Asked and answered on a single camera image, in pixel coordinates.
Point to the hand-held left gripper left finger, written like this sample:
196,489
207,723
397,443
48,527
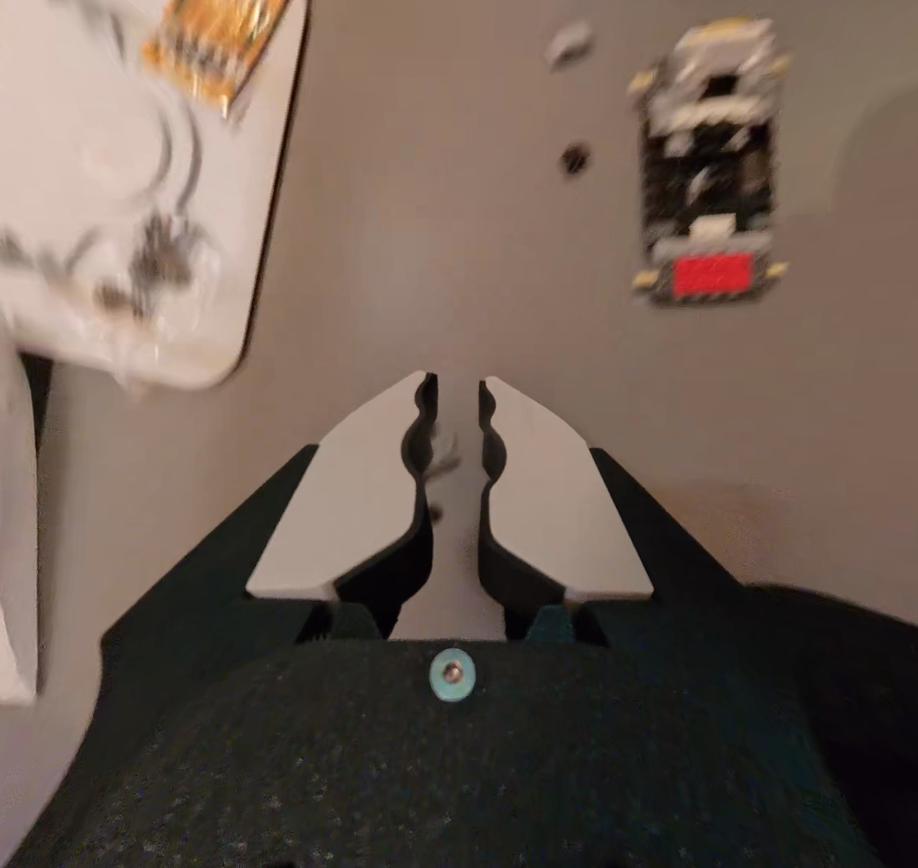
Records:
337,509

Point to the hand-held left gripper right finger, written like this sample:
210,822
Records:
566,516

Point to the toy brick car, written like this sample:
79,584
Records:
710,276

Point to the small black brick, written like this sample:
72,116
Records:
574,158

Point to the white desk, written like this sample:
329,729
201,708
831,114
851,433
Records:
502,272

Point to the clear bag of black parts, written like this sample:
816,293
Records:
154,258

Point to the white booklet stand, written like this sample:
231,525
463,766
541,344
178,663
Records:
237,201

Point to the orange sticker sheet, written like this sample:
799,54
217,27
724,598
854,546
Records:
215,29

